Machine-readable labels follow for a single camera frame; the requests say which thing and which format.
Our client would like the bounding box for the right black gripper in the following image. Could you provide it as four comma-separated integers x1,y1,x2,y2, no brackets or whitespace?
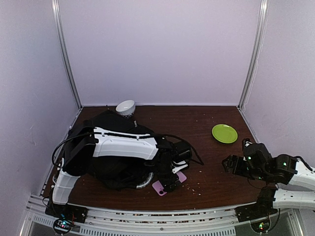
222,155,268,182

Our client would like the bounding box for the pink smartphone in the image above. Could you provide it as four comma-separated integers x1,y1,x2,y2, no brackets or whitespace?
152,171,187,196

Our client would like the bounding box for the black student backpack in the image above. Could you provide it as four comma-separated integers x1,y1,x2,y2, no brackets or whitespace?
62,111,159,190

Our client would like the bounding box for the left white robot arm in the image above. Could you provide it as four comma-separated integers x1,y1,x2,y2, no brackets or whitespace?
50,121,192,218

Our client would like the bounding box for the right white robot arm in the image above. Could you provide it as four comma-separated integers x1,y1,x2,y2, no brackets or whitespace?
222,139,315,217

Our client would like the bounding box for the green round plate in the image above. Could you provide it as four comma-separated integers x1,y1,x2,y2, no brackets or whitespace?
212,124,238,144

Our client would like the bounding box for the white patterned ceramic bowl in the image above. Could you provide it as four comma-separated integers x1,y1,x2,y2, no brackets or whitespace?
115,100,135,118

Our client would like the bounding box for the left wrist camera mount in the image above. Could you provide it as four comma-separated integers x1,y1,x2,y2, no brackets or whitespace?
172,160,189,174

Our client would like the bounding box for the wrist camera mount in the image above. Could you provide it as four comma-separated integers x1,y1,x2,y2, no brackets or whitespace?
242,138,252,161
172,160,189,174

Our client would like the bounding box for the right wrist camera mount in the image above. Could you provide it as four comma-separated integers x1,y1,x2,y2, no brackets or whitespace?
242,138,252,161

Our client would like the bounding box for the front aluminium rail base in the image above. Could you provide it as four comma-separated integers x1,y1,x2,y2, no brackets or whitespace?
17,195,307,236

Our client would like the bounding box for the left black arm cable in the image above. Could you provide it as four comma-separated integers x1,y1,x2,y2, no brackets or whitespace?
51,132,205,170

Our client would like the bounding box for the right aluminium frame post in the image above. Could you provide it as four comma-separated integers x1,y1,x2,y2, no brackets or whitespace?
238,0,270,111

